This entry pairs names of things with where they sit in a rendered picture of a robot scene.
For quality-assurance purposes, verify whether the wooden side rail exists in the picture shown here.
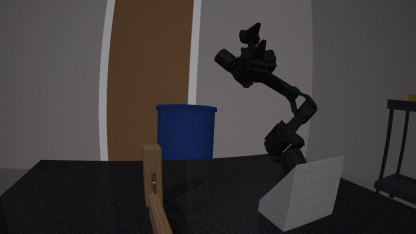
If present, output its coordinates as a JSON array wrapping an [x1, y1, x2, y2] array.
[[148, 191, 173, 234]]

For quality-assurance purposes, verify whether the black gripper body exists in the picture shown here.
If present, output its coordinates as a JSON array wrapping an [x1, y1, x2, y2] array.
[[237, 30, 268, 77]]

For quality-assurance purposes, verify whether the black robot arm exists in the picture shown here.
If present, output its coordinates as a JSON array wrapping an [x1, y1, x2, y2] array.
[[214, 49, 318, 175]]

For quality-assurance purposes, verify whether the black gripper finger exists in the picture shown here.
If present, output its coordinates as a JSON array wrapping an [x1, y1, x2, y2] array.
[[247, 39, 268, 68], [242, 22, 261, 41]]

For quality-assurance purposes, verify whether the brown wooden post with slot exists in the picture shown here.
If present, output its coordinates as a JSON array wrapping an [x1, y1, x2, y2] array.
[[142, 144, 163, 207]]

